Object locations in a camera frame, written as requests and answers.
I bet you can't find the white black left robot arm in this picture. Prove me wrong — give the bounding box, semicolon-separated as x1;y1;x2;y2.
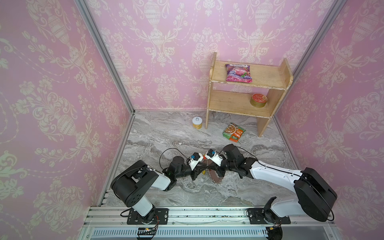
111;153;206;221

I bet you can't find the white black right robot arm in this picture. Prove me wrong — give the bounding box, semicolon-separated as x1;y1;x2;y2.
205;144;338;223

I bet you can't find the green orange noodle packet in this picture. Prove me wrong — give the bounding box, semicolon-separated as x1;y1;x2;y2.
223;123;246;143

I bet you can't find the white-lidded yellow can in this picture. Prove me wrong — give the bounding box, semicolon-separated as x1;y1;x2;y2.
192;117;203;130

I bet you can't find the red-lidded gold tin can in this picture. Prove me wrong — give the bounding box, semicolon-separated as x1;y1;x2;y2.
250;94;268;108

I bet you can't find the pink snack packet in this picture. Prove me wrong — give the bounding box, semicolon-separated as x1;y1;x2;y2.
225;64;253;83

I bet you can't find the wooden two-tier shelf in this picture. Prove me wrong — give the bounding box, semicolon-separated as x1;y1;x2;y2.
205;52;294;134

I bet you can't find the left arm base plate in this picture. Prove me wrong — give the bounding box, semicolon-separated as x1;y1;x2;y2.
127;208;169;225

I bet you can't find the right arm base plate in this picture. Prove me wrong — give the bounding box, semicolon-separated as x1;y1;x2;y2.
246;208;291;225

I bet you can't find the aluminium front rail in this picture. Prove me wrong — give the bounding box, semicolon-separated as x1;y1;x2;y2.
78;206;343;240

